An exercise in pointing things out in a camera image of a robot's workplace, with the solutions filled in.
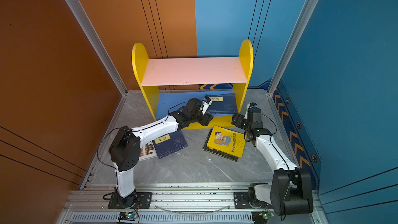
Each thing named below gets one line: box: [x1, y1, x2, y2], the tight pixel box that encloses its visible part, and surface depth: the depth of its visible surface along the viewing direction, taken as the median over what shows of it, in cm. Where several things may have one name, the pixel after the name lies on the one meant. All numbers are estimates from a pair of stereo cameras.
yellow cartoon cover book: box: [206, 125, 247, 159], surface depth 92 cm
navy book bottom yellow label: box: [151, 129, 189, 160], surface depth 92 cm
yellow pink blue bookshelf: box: [131, 39, 254, 128], surface depth 77 cm
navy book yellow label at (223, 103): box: [206, 93, 238, 115], surface depth 93 cm
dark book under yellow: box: [202, 128, 239, 163], surface depth 89 cm
